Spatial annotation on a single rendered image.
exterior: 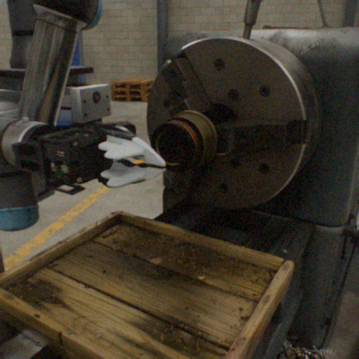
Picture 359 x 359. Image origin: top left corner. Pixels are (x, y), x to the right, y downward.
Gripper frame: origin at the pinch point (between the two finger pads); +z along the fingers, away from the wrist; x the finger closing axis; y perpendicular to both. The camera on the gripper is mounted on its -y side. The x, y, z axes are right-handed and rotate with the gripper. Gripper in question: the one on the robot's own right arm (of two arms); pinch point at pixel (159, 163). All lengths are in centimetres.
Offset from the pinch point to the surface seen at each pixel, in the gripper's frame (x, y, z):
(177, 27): 51, -914, -565
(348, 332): -55, -48, 22
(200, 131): 2.0, -10.5, 0.2
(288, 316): -38.3, -26.2, 12.1
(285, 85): 7.7, -22.9, 8.6
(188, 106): 4.6, -14.9, -4.4
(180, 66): 10.5, -19.2, -8.4
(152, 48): -4, -892, -639
